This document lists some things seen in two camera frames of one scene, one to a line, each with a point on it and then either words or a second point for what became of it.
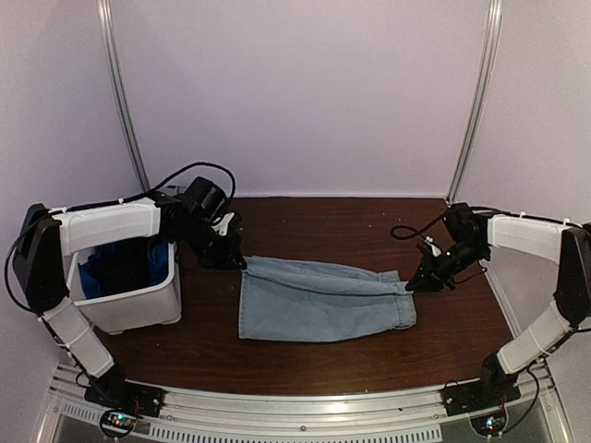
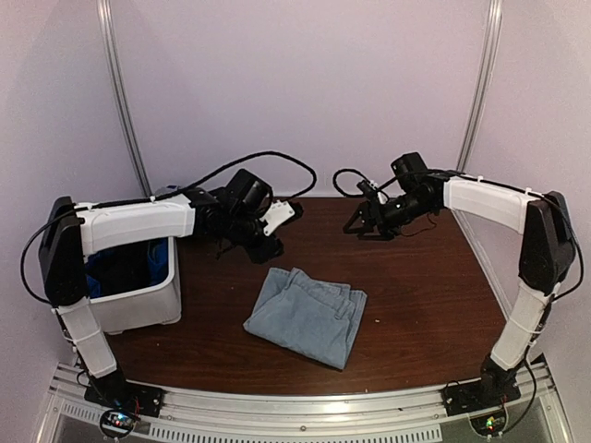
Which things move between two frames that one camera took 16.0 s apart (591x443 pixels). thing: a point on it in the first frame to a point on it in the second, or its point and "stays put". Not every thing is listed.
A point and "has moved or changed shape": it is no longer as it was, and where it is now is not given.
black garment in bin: x=121 y=267 stays put
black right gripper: x=428 y=278 to x=364 y=209
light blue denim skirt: x=298 y=299 has moved or changed shape
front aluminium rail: x=400 y=414 stays put
